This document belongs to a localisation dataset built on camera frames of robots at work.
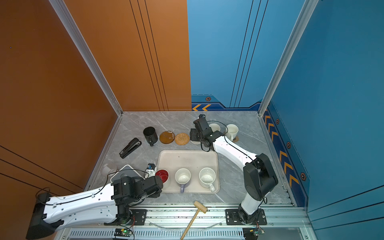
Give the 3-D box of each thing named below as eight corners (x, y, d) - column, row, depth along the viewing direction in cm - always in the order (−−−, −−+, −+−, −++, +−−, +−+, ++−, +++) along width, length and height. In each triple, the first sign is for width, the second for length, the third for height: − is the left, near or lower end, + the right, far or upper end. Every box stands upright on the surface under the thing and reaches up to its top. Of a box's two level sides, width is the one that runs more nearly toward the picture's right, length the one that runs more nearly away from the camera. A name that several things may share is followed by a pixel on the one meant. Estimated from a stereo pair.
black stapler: (120, 156, 98) (116, 152, 94) (138, 141, 105) (135, 136, 101) (124, 159, 96) (120, 156, 92) (142, 144, 104) (139, 140, 100)
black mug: (152, 148, 101) (148, 139, 93) (145, 138, 106) (141, 129, 98) (161, 142, 104) (159, 133, 96) (154, 133, 109) (151, 124, 101)
